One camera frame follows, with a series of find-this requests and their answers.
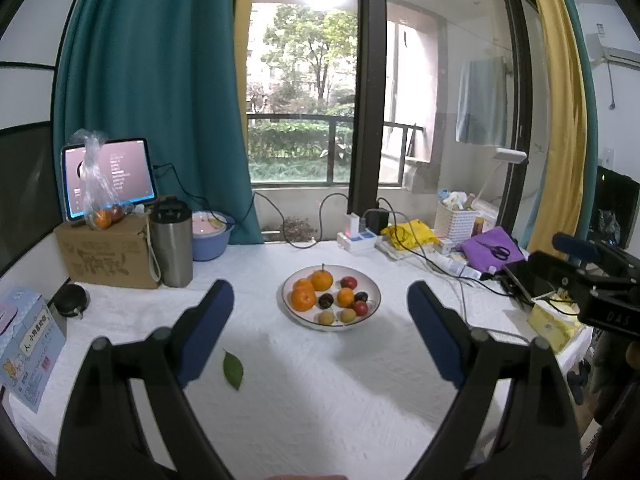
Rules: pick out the light blue tissue box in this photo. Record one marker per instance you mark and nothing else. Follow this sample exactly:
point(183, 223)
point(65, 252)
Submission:
point(27, 345)

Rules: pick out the teal curtain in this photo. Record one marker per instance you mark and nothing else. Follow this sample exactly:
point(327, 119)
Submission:
point(150, 85)
point(591, 110)

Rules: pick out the red plum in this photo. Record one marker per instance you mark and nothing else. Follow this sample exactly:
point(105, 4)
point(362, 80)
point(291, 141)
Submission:
point(348, 282)
point(359, 308)

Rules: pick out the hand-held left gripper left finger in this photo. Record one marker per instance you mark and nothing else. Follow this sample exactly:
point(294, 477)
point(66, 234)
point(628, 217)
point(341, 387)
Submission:
point(205, 330)

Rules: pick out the small red jar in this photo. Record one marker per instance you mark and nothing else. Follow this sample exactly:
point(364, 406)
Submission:
point(479, 225)

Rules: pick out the black monitor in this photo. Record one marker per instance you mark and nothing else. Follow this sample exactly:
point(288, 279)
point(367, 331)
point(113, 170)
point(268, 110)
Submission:
point(617, 210)

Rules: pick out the green leaf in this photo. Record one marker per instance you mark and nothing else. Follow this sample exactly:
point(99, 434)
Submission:
point(233, 370)

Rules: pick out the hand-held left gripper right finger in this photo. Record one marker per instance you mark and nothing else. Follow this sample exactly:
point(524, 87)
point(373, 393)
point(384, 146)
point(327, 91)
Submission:
point(435, 330)

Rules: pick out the yellow plastic bag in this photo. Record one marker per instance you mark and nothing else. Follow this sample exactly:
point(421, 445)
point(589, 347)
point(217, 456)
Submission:
point(407, 235)

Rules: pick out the white desk lamp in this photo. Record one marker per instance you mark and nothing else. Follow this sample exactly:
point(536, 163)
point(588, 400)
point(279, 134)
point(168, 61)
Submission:
point(510, 155)

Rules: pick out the black round pouch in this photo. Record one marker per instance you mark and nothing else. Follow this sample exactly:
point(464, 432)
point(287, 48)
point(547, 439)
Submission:
point(70, 300)

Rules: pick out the black power adapter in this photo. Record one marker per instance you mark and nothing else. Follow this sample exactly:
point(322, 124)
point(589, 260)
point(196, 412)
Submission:
point(377, 221)

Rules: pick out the stainless steel tumbler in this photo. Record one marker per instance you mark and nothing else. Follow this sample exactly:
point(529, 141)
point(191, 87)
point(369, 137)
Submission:
point(171, 247)

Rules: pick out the white charger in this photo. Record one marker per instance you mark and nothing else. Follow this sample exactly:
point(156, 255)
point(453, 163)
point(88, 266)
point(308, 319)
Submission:
point(351, 222)

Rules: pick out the white plate with dark rim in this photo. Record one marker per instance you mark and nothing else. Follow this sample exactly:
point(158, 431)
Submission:
point(299, 317)

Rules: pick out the balcony railing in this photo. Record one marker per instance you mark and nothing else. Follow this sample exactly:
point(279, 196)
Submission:
point(295, 117)

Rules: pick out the white power strip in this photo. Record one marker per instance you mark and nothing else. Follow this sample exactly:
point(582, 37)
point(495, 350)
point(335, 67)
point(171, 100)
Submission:
point(356, 241)

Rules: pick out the black scissors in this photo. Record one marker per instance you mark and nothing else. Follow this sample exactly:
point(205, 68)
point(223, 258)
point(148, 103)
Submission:
point(496, 250)

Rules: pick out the kiwi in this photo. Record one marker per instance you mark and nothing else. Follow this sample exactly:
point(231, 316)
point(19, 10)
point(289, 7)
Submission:
point(326, 317)
point(348, 315)

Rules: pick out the blue bowl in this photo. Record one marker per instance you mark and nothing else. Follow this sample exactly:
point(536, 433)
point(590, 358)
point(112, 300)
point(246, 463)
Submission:
point(212, 242)

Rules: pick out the clear plastic bag with oranges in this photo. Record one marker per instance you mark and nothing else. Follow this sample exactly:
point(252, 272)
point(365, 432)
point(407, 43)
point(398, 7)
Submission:
point(97, 200)

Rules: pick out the purple cloth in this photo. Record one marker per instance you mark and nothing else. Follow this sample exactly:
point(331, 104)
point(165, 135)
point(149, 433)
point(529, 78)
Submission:
point(480, 255)

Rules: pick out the black window frame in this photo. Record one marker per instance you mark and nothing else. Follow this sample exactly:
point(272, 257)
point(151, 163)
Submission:
point(370, 85)

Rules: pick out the tablet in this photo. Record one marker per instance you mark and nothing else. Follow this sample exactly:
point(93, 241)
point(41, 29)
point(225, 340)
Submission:
point(130, 175)

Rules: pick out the black flat device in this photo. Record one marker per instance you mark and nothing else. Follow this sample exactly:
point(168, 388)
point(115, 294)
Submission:
point(525, 277)

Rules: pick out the dark plum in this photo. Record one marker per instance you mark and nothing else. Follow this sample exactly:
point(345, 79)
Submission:
point(326, 301)
point(361, 297)

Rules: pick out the light blue towel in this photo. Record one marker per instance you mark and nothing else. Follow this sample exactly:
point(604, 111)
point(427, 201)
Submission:
point(480, 100)

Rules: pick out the white wall socket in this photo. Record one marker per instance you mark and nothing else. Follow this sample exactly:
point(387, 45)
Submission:
point(608, 154)

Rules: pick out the white air conditioner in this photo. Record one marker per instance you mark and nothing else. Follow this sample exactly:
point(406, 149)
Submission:
point(617, 52)

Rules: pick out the white plastic packet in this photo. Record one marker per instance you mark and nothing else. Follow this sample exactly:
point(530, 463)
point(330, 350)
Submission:
point(452, 263)

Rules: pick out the large orange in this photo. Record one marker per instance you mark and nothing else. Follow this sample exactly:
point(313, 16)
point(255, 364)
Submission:
point(303, 299)

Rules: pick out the white woven basket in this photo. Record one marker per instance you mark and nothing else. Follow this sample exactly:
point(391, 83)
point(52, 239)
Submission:
point(455, 224)

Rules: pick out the yellow tissue pack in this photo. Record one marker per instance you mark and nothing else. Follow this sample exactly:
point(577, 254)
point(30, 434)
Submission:
point(552, 324)

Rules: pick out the orange with stem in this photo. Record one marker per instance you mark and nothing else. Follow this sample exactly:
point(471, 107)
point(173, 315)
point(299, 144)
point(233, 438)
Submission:
point(321, 280)

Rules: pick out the yellow curtain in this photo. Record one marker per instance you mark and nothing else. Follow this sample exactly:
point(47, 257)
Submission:
point(245, 10)
point(560, 110)

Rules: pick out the cardboard box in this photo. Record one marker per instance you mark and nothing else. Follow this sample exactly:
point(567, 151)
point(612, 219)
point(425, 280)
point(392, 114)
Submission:
point(107, 257)

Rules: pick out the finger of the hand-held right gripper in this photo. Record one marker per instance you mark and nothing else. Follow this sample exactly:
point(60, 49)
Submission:
point(570, 245)
point(555, 275)

